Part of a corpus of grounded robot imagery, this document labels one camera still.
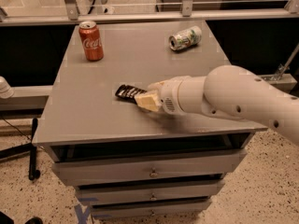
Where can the white cylindrical object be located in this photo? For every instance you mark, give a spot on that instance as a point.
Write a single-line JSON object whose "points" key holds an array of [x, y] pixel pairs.
{"points": [[6, 91]]}

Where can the grey drawer cabinet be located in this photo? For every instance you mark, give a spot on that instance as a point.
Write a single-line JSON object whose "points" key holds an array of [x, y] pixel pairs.
{"points": [[83, 120]]}

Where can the silver green 7up can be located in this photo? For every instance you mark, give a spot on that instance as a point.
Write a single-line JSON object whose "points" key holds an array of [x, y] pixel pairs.
{"points": [[185, 38]]}

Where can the bottom grey drawer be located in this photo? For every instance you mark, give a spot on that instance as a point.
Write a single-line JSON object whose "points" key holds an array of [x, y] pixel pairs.
{"points": [[150, 208]]}

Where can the middle grey drawer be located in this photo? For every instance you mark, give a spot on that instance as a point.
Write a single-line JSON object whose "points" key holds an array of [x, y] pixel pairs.
{"points": [[150, 192]]}

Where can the red coca-cola can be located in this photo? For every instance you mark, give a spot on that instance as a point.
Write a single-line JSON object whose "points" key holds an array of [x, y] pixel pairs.
{"points": [[91, 40]]}

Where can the grey drawer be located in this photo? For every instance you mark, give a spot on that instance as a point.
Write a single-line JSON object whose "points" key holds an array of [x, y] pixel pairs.
{"points": [[82, 173], [150, 192], [150, 208]]}

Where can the blue tape mark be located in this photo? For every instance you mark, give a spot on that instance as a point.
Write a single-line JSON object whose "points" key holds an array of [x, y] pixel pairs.
{"points": [[84, 214]]}

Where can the black tripod leg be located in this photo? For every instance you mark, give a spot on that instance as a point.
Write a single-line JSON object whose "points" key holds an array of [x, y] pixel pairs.
{"points": [[30, 148]]}

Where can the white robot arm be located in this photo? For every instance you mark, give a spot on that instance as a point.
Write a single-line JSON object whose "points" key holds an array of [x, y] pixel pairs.
{"points": [[227, 92]]}

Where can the grey metal railing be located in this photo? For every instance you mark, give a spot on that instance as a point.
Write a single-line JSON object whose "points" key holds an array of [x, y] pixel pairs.
{"points": [[53, 12]]}

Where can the black rxbar chocolate wrapper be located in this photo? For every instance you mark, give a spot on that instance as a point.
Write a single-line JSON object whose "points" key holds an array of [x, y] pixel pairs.
{"points": [[128, 92]]}

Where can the top grey drawer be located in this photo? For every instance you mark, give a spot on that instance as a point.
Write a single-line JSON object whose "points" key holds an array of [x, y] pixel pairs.
{"points": [[82, 173]]}

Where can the black shoe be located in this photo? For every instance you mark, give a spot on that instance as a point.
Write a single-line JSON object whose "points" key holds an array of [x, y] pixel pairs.
{"points": [[34, 220]]}

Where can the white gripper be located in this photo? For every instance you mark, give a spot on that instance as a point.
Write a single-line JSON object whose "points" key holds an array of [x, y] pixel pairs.
{"points": [[167, 94]]}

